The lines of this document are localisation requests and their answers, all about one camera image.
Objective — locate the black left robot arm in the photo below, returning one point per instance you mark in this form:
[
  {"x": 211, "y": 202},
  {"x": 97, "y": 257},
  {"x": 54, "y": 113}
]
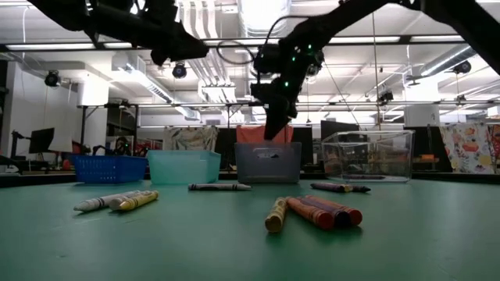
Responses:
[{"x": 97, "y": 19}]

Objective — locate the blue plastic basket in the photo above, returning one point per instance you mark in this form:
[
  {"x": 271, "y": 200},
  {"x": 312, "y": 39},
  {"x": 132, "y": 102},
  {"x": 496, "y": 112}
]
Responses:
[{"x": 109, "y": 169}]

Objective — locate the black table frame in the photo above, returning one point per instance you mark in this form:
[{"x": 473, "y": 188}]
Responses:
[{"x": 39, "y": 176}]

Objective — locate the white LED light strip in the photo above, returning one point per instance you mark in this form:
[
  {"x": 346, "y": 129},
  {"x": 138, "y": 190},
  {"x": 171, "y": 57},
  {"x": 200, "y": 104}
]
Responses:
[
  {"x": 363, "y": 39},
  {"x": 234, "y": 41},
  {"x": 51, "y": 46},
  {"x": 437, "y": 38},
  {"x": 117, "y": 45}
]

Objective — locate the teal plastic bin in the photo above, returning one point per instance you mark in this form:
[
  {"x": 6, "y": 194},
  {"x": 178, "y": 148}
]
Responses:
[{"x": 183, "y": 168}]

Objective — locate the grey plastic bin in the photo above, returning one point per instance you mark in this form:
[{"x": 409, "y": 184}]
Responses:
[{"x": 250, "y": 168}]

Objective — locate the leaf print fabric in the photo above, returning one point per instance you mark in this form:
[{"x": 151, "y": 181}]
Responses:
[{"x": 191, "y": 138}]

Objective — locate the orange fabric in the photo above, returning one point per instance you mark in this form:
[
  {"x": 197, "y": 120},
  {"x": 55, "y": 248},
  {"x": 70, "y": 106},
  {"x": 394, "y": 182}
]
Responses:
[{"x": 246, "y": 134}]

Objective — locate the person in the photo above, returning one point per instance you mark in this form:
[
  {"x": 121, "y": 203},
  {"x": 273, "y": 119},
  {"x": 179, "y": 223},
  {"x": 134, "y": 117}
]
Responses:
[{"x": 122, "y": 146}]

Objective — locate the white crayon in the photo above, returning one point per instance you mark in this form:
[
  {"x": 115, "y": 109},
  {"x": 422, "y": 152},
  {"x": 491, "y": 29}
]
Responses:
[
  {"x": 97, "y": 203},
  {"x": 117, "y": 203}
]

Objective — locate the black monitor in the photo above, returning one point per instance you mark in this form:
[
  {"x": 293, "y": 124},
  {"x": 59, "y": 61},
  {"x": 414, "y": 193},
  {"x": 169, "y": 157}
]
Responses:
[
  {"x": 338, "y": 125},
  {"x": 41, "y": 140}
]

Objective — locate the black metal rack frame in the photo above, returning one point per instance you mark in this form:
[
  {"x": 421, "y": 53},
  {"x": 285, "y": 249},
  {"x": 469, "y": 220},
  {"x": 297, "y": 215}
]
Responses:
[{"x": 83, "y": 129}]

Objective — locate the red flower print fabric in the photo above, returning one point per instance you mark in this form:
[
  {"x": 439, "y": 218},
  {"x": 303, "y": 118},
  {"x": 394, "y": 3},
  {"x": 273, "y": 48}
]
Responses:
[{"x": 496, "y": 148}]

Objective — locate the white board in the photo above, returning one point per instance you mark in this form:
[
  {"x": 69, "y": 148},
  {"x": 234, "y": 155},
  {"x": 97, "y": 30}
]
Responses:
[{"x": 60, "y": 145}]

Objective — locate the silver ventilation duct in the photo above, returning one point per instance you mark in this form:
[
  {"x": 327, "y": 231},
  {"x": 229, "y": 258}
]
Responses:
[{"x": 250, "y": 23}]

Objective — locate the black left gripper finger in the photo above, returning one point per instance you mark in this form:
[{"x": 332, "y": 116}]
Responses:
[
  {"x": 193, "y": 50},
  {"x": 191, "y": 39}
]

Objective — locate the black ceiling camera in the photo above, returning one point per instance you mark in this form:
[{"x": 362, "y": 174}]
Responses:
[
  {"x": 179, "y": 70},
  {"x": 319, "y": 68},
  {"x": 52, "y": 79},
  {"x": 463, "y": 67},
  {"x": 386, "y": 96}
]

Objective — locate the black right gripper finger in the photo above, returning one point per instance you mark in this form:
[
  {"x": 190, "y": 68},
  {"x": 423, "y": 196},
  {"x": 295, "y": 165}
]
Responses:
[
  {"x": 283, "y": 123},
  {"x": 270, "y": 126}
]

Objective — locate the clear plastic bin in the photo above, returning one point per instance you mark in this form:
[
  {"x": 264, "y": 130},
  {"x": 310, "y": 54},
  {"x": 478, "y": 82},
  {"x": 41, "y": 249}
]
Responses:
[{"x": 390, "y": 156}]

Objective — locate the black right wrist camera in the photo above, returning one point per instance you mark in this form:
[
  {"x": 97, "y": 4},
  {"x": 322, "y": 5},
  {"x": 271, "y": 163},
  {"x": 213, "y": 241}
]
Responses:
[{"x": 267, "y": 58}]

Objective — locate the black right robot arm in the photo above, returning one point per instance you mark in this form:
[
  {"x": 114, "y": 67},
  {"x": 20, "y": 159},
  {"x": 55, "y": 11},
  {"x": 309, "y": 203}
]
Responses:
[{"x": 343, "y": 19}]

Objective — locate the black background robot arm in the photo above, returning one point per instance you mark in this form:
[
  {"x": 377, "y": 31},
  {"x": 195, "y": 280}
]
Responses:
[{"x": 97, "y": 150}]

